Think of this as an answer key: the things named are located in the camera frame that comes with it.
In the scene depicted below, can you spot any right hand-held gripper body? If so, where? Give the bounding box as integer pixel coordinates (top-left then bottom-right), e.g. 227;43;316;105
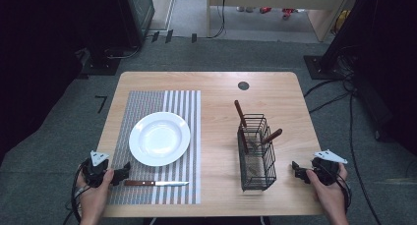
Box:
311;148;348;187

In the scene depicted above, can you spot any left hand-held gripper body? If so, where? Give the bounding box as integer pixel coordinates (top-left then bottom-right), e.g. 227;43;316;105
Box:
82;149;111;189

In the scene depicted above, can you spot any person's left hand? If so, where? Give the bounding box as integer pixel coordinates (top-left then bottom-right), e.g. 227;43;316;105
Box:
76;168;115;218

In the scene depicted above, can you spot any person's right hand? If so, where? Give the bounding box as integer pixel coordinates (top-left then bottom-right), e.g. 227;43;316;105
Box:
306;163;349;216

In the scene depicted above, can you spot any white round plate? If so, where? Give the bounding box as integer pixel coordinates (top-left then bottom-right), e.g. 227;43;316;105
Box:
128;111;192;168

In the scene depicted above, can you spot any striped woven placemat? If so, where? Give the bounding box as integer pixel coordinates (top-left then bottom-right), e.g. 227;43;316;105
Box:
107;89;202;205

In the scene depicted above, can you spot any black stand with square base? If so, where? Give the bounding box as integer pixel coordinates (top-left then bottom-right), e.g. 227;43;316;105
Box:
303;0;382;81

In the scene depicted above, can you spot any black stand with flat base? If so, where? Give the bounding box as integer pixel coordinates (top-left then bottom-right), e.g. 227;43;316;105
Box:
80;0;146;77

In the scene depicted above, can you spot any red angular object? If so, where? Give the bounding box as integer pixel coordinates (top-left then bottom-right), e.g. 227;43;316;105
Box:
281;7;298;21

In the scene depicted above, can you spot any dark glass-fronted cabinet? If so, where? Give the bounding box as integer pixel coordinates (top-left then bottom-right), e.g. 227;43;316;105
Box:
126;0;155;48

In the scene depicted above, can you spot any long black floor cable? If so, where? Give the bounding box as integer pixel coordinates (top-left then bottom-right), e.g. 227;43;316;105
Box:
347;91;384;225

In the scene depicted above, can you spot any right hand-held gripper cable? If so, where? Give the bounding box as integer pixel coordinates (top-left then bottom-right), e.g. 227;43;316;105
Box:
335;168;354;216

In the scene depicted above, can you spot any hand-held gripper cable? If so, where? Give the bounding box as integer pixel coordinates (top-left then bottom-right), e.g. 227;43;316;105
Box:
62;161;87;225
335;168;354;216

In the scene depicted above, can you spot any brown-handled table knife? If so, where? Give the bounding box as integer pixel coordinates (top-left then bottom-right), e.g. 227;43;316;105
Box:
123;180;191;188

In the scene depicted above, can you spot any left hand-held gripper cable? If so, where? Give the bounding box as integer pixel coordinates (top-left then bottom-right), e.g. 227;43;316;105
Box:
62;161;87;225

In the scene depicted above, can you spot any brown-handled fork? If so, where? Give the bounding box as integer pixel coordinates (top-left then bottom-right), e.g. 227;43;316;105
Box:
251;128;284;151

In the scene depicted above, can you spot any black wire cutlery basket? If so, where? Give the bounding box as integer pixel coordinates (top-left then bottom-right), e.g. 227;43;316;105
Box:
236;113;277;193

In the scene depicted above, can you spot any black floor cable bundle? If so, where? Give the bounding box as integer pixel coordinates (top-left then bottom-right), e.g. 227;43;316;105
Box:
303;44;360;115

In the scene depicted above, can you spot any brown-handled upright utensil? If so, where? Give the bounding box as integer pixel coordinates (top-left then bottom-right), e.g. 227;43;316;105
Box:
233;99;251;154

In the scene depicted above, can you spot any thin black hanging cable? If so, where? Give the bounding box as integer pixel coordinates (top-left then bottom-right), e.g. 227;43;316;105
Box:
208;0;228;40

